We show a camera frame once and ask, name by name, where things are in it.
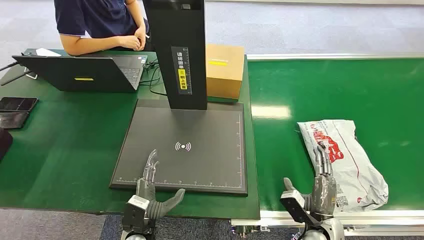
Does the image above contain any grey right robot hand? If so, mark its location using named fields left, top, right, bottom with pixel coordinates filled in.
left=283, top=145, right=339, bottom=217

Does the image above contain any person's left hand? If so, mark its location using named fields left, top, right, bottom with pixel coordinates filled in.
left=134, top=26, right=148, bottom=43

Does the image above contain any person's right hand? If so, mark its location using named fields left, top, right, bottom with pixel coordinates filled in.
left=118, top=34, right=142, bottom=52

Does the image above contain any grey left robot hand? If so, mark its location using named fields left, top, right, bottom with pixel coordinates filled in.
left=135, top=149, right=186, bottom=212

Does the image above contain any grey plastic mailer package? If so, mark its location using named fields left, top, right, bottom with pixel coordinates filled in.
left=297, top=119, right=389, bottom=213

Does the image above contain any black inbound scanner machine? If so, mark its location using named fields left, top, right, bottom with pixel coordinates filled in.
left=109, top=0, right=249, bottom=196

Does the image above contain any brown cardboard delivery box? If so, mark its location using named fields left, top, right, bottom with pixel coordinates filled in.
left=205, top=43, right=246, bottom=100

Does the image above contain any green conveyor belt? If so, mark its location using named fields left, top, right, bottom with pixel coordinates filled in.
left=246, top=57, right=424, bottom=212

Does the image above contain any black laptop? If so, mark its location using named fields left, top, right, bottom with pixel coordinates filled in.
left=12, top=54, right=149, bottom=94

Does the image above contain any white paper sheet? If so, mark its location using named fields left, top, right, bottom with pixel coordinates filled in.
left=35, top=47, right=63, bottom=58

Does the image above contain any black antenna rod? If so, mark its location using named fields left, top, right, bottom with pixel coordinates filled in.
left=0, top=61, right=20, bottom=72
left=0, top=69, right=33, bottom=87

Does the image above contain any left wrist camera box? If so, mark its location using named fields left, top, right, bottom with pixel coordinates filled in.
left=121, top=194, right=151, bottom=234

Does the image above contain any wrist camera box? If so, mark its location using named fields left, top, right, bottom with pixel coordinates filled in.
left=121, top=194, right=151, bottom=234
left=280, top=190, right=314, bottom=224

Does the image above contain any black cable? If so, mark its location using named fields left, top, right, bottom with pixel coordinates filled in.
left=148, top=65, right=168, bottom=98
left=139, top=58, right=162, bottom=86

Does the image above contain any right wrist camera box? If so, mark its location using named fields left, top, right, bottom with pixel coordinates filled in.
left=280, top=190, right=314, bottom=224

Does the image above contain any aluminium conveyor frame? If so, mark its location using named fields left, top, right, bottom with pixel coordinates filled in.
left=231, top=52, right=424, bottom=238

